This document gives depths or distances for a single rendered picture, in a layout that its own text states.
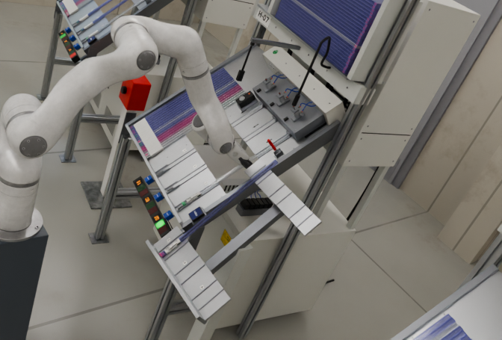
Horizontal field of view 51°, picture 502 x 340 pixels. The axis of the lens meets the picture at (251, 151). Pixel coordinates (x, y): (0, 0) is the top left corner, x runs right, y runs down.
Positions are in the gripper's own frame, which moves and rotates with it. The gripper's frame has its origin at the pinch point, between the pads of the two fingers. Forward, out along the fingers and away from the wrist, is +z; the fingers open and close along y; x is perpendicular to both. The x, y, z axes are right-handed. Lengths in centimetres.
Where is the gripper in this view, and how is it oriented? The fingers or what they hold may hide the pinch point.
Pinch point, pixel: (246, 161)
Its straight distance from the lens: 203.8
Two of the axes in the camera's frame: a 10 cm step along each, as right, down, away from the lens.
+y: -4.6, -5.8, 6.7
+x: -7.4, 6.7, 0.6
